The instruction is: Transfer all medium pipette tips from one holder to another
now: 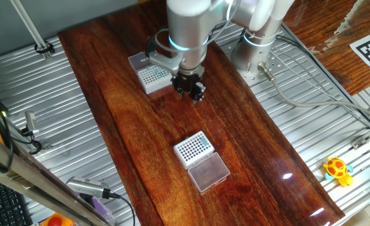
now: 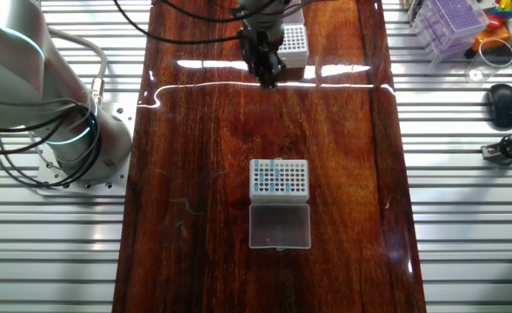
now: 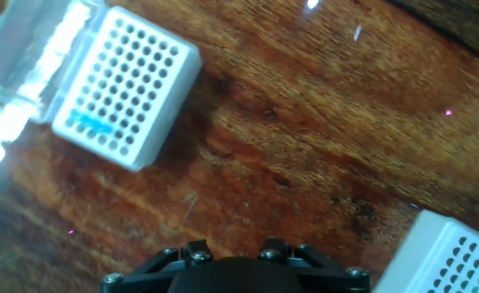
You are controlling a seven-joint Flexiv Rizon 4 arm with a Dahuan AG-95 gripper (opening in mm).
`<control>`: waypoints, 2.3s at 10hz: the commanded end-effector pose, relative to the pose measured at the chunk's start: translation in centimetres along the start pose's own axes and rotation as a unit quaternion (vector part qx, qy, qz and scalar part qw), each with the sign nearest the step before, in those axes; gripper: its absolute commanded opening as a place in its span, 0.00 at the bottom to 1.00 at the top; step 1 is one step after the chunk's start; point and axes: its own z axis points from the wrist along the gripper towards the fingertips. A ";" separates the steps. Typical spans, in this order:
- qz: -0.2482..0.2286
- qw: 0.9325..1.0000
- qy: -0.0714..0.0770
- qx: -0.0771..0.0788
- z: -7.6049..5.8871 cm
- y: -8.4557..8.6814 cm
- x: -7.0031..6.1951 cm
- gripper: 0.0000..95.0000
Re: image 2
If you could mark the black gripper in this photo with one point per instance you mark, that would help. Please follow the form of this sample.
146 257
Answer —
262 43

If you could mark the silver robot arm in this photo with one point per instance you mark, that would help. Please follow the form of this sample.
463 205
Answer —
21 87

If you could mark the purple pipette tip box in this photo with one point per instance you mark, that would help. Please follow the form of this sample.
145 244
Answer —
449 26

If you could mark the white tip rack clear lid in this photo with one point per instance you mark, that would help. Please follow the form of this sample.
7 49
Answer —
297 58
278 197

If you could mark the dark red wooden board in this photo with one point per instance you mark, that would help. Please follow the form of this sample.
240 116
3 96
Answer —
347 195

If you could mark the clear plastic cup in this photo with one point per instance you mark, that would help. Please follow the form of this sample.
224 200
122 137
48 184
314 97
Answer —
477 74

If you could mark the orange toy with red knob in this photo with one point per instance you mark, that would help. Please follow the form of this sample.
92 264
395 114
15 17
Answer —
490 39

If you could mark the black computer mouse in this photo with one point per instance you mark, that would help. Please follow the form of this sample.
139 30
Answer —
502 106

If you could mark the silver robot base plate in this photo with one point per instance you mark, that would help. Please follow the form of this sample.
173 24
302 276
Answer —
123 115

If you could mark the side camera mount arm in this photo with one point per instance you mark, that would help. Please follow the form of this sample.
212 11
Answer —
494 152

